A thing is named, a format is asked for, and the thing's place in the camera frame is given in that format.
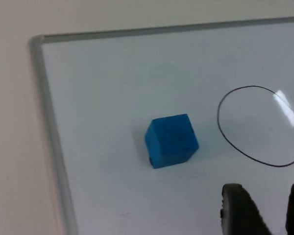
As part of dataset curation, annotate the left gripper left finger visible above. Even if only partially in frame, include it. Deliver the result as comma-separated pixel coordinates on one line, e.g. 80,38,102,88
220,183,275,235

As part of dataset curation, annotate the blue cube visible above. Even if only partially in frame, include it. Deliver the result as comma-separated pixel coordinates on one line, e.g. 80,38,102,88
144,113,200,170

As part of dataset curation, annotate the grey-framed whiteboard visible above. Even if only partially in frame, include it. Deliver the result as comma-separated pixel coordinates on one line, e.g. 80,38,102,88
28,15,294,235

